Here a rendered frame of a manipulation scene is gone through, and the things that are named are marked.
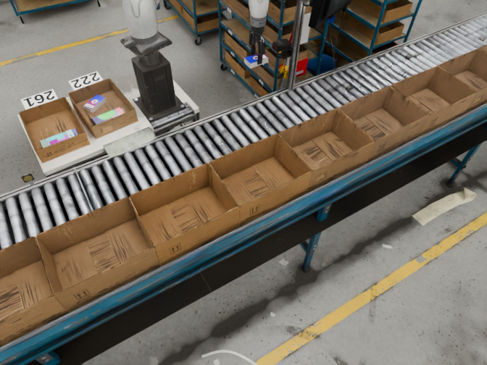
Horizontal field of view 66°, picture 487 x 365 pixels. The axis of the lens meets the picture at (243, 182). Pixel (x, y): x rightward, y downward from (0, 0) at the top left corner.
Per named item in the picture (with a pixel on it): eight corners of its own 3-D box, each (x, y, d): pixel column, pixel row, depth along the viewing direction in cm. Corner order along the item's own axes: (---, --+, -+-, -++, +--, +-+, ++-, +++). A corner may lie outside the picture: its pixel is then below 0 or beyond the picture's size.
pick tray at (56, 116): (70, 108, 244) (65, 95, 237) (90, 144, 225) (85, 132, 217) (25, 124, 234) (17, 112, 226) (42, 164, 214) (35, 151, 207)
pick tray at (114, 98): (113, 90, 257) (109, 77, 249) (138, 121, 238) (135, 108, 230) (72, 105, 246) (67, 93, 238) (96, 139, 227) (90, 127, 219)
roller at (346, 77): (338, 69, 275) (335, 74, 277) (390, 109, 247) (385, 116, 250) (343, 69, 278) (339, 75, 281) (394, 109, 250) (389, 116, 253)
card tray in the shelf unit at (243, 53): (224, 40, 372) (224, 31, 364) (251, 32, 382) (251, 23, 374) (246, 61, 351) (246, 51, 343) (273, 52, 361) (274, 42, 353)
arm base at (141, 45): (117, 42, 213) (114, 33, 208) (151, 28, 222) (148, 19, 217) (134, 56, 204) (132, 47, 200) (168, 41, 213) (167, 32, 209)
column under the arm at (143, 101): (132, 100, 250) (120, 56, 225) (167, 87, 260) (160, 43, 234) (149, 122, 237) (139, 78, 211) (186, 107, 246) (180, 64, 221)
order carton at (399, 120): (381, 108, 229) (390, 85, 216) (418, 137, 214) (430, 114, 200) (330, 130, 216) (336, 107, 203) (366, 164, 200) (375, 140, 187)
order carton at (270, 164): (275, 155, 203) (277, 132, 190) (307, 193, 188) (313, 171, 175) (209, 184, 190) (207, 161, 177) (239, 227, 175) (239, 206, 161)
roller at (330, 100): (314, 83, 271) (313, 78, 267) (363, 127, 244) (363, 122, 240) (308, 87, 271) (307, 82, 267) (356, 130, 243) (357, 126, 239)
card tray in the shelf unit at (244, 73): (225, 58, 388) (225, 49, 380) (250, 51, 398) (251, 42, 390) (244, 80, 366) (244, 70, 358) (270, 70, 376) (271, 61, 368)
